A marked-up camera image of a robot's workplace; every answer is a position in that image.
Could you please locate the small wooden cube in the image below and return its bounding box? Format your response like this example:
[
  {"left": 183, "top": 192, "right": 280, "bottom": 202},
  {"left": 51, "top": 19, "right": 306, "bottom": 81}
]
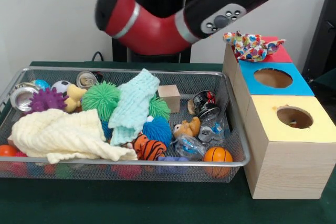
[{"left": 157, "top": 84, "right": 181, "bottom": 113}]

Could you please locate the orange striped tiger plush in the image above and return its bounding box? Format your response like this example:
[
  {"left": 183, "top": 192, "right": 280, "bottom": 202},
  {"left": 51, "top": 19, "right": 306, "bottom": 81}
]
[{"left": 131, "top": 133, "right": 167, "bottom": 161}]

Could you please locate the green spiky ball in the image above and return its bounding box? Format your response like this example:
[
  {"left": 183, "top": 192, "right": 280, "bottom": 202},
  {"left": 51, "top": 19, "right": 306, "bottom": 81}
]
[{"left": 81, "top": 81, "right": 121, "bottom": 119}]

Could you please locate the purple spiky ball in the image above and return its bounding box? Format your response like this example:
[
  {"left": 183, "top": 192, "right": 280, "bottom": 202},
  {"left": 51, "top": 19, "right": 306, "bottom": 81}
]
[{"left": 28, "top": 87, "right": 69, "bottom": 112}]

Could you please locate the blue spiky ball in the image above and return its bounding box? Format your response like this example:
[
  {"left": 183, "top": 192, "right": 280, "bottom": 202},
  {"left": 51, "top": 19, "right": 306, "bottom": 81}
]
[{"left": 142, "top": 116, "right": 173, "bottom": 146}]

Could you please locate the light blue waffle cloth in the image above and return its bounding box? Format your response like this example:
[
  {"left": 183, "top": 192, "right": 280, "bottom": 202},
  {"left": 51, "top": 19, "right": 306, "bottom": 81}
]
[{"left": 108, "top": 68, "right": 161, "bottom": 146}]

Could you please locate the black cable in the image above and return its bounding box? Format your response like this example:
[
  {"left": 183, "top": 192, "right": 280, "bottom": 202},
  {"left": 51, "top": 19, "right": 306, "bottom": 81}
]
[{"left": 91, "top": 50, "right": 114, "bottom": 62}]

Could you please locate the orange basketball toy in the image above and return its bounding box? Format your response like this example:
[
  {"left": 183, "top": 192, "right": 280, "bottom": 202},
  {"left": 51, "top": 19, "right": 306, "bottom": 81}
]
[{"left": 203, "top": 146, "right": 234, "bottom": 177}]

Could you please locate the yellow duck toy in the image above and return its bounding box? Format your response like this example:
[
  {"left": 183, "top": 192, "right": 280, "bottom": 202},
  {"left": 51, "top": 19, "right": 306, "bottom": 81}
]
[{"left": 64, "top": 84, "right": 87, "bottom": 113}]

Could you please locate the cream waffle cloth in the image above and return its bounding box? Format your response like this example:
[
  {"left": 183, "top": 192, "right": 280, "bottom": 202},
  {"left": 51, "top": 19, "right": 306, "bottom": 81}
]
[{"left": 12, "top": 108, "right": 139, "bottom": 164}]

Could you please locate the black stand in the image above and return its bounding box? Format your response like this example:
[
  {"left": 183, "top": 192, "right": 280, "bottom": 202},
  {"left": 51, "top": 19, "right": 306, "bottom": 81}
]
[{"left": 301, "top": 0, "right": 336, "bottom": 83}]

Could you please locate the black crushed can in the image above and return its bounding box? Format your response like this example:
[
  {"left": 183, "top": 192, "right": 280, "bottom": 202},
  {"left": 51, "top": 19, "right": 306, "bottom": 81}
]
[{"left": 193, "top": 90, "right": 221, "bottom": 117}]

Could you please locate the wooden box with three holes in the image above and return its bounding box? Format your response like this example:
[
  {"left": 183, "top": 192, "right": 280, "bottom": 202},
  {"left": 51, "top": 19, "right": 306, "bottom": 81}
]
[{"left": 222, "top": 36, "right": 336, "bottom": 200}]

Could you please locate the dark green tablecloth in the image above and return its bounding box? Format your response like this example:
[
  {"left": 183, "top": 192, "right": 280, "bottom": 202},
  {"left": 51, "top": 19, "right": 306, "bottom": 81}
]
[
  {"left": 0, "top": 61, "right": 336, "bottom": 224},
  {"left": 313, "top": 68, "right": 336, "bottom": 98}
]

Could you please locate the long multicolour rope toy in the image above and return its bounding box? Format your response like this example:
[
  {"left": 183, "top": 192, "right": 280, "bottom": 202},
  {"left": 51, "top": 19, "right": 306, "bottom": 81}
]
[{"left": 223, "top": 31, "right": 286, "bottom": 62}]

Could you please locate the metal mesh bin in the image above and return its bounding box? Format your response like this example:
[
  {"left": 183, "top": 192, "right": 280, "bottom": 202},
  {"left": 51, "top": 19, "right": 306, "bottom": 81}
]
[{"left": 0, "top": 66, "right": 250, "bottom": 184}]

